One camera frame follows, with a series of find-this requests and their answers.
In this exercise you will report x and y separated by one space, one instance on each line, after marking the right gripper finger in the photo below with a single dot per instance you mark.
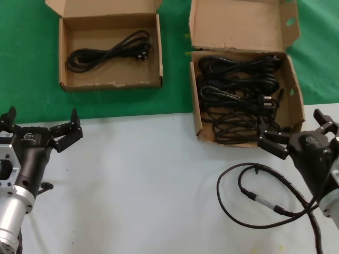
329 127
274 143

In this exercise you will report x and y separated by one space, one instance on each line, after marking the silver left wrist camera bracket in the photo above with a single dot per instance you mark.
9 153

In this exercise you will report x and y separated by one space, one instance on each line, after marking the green table mat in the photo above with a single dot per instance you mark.
26 53

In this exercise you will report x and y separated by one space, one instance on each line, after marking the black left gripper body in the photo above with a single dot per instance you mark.
33 156

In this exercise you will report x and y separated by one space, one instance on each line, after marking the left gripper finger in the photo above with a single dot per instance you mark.
67 135
9 120

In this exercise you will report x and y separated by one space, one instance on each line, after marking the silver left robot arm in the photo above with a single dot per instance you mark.
10 217

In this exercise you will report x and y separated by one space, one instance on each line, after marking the small brown cardboard box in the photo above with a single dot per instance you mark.
111 75

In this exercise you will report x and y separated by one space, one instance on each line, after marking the large brown cardboard box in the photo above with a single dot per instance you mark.
238 21

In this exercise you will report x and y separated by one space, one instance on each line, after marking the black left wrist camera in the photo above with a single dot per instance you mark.
5 139

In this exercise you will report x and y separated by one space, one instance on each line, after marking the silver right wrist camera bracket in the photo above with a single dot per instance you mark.
335 172

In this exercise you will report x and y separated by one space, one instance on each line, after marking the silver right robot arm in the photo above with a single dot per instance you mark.
331 205

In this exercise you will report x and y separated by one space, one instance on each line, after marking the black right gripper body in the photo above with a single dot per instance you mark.
310 156

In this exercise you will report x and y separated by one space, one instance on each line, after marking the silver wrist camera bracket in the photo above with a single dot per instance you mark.
335 172
9 153

